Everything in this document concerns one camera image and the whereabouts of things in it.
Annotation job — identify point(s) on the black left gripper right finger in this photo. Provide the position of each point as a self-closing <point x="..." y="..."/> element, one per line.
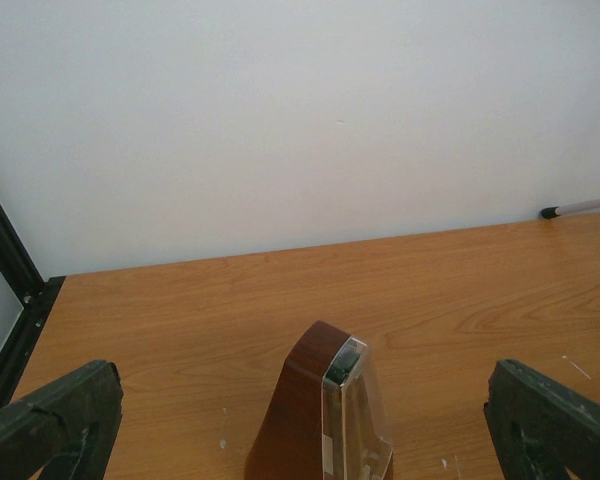
<point x="541" y="429"/>

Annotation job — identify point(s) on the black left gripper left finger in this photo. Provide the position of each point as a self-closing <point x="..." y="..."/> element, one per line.
<point x="64" y="430"/>

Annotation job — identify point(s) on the clear acrylic metronome cover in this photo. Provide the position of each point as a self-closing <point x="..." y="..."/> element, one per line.
<point x="356" y="438"/>

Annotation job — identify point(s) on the brown wooden metronome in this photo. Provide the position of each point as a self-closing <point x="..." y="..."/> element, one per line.
<point x="289" y="442"/>

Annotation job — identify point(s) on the white tripod music stand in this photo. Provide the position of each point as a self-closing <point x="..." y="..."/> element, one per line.
<point x="549" y="213"/>

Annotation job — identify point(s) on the black aluminium frame post left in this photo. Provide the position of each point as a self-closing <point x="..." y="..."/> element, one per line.
<point x="35" y="295"/>

